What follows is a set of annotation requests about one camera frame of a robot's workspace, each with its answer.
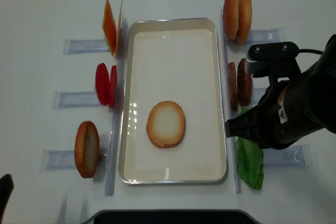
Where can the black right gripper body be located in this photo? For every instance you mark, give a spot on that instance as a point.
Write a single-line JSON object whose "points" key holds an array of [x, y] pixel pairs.
{"points": [[277, 121]]}

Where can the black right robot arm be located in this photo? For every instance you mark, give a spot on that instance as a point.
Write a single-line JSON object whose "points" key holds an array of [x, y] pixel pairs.
{"points": [[300, 98]]}

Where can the black robot base front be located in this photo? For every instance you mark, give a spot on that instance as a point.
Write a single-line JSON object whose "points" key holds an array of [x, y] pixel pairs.
{"points": [[173, 216]]}

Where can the green lettuce leaf in holder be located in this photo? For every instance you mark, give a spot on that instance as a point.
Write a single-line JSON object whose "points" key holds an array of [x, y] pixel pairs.
{"points": [[250, 164]]}

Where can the brown meat patty outer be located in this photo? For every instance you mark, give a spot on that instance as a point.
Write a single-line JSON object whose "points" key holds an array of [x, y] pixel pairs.
{"points": [[244, 84]]}

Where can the brown meat patty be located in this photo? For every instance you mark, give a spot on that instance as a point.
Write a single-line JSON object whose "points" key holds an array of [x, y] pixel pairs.
{"points": [[244, 84], [233, 86]]}

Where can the brown meat patty inner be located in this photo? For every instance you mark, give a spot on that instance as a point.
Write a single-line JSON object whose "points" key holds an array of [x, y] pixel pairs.
{"points": [[233, 86]]}

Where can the bread slice on tray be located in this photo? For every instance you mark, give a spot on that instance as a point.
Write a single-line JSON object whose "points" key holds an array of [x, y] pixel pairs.
{"points": [[166, 124]]}

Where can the red tomato slice inner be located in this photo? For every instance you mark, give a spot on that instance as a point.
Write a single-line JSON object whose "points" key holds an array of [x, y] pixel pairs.
{"points": [[112, 87]]}

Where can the red tomato slice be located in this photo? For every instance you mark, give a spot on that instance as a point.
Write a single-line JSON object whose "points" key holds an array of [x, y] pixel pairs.
{"points": [[112, 87], [102, 83]]}

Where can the red tomato slice outer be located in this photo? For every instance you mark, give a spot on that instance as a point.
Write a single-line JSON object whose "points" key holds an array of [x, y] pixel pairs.
{"points": [[102, 83]]}

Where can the orange cheese slice inner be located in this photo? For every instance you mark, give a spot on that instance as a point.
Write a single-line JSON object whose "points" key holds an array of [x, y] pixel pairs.
{"points": [[118, 30]]}

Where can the orange cheese slice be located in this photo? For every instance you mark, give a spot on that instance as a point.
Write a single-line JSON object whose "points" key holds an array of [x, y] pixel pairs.
{"points": [[118, 30], [109, 27]]}

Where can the upright bread slice left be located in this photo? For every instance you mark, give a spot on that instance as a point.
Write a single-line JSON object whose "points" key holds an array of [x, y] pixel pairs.
{"points": [[87, 149]]}

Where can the orange cheese slice outer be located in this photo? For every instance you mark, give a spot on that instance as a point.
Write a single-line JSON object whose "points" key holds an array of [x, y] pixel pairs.
{"points": [[109, 27]]}

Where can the clear acrylic rack right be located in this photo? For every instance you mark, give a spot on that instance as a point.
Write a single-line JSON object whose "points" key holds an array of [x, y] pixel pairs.
{"points": [[297, 156]]}

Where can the clear acrylic rack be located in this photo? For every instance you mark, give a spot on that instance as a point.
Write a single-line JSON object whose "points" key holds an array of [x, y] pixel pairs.
{"points": [[297, 156], [54, 160]]}

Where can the plain bun half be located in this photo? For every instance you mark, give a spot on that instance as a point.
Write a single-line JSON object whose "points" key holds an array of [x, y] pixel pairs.
{"points": [[245, 18]]}

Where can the sesame bun top half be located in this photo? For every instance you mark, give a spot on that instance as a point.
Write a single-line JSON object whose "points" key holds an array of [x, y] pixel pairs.
{"points": [[231, 18]]}

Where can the white rectangular metal tray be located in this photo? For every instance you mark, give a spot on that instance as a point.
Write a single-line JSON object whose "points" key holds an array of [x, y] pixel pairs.
{"points": [[173, 60]]}

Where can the clear acrylic rack left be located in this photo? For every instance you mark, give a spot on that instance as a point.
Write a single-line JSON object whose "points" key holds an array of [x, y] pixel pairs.
{"points": [[54, 160]]}

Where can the black left gripper tip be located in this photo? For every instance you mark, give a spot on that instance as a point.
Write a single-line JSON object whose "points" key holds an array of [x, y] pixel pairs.
{"points": [[6, 188]]}

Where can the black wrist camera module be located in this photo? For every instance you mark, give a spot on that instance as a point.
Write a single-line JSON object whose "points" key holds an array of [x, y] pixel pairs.
{"points": [[260, 56]]}

